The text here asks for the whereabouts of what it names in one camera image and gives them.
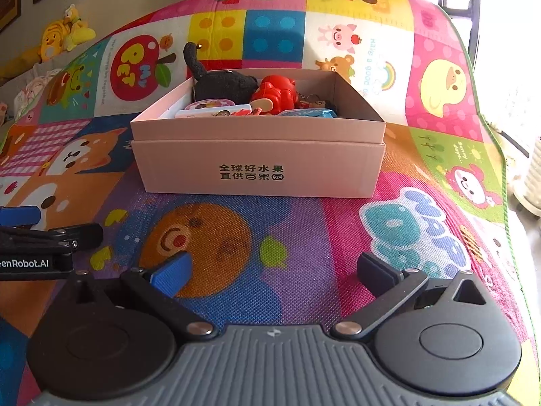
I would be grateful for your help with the floral cloth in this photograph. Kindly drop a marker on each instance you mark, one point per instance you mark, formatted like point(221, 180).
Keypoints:
point(36, 93)

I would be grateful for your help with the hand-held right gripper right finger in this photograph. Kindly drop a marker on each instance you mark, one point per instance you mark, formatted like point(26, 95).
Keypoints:
point(375, 273)

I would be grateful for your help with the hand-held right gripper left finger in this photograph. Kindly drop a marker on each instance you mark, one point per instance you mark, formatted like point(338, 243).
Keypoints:
point(172, 274)

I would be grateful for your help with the white printed flat case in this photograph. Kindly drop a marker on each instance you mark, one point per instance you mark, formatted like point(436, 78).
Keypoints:
point(207, 113)

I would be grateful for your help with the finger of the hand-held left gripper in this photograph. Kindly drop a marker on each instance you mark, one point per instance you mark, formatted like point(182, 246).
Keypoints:
point(50, 239)
point(19, 215)

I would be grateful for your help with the blue packet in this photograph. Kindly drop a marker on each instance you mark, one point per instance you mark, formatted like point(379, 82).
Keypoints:
point(308, 113)

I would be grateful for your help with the black plush toy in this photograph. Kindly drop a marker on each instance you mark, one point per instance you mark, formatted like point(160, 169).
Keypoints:
point(224, 84)

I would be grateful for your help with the yellow tiger plush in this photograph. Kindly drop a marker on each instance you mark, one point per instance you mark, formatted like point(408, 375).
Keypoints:
point(55, 40)

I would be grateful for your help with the yellow dog plush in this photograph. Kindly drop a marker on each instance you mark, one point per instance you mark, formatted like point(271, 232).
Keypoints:
point(80, 27)

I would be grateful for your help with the colourful cartoon play mat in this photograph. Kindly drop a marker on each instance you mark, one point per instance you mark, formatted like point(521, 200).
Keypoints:
point(274, 241)

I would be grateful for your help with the pink cardboard box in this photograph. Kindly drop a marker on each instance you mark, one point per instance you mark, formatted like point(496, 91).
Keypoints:
point(258, 169)

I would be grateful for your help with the red figure toy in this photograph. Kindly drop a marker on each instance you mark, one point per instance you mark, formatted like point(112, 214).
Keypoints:
point(277, 93)

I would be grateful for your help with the black window frame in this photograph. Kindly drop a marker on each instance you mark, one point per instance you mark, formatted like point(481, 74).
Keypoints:
point(473, 8)

